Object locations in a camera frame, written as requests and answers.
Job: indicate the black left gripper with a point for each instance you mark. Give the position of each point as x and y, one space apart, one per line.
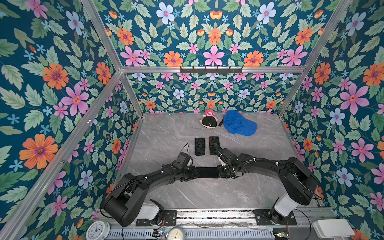
195 174

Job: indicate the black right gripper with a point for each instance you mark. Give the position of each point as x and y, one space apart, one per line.
220 175

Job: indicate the light blue phone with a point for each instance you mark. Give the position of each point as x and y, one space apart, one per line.
199 146

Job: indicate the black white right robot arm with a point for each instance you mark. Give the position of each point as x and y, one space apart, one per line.
299 182

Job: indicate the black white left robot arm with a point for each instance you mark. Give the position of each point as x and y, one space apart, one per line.
127 198

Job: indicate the blue baseball cap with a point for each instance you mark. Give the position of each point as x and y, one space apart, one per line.
235 123

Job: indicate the plush doll pink striped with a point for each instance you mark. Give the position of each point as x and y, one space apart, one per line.
209 119

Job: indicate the round timer gauge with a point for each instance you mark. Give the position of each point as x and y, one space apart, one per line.
176 233

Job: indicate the white vented strip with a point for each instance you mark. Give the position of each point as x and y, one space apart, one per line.
193 234

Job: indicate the white round clock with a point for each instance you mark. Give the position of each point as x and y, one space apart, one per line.
98 230

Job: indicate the white rectangular box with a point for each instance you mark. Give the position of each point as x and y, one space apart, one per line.
333 228

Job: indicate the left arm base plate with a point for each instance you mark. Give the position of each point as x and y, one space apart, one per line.
163 218

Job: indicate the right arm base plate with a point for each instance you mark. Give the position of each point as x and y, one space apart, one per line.
265 217

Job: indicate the black hook rail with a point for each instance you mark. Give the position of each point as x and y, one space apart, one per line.
210 70

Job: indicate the aluminium front rail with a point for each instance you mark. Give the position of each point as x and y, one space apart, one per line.
244 217

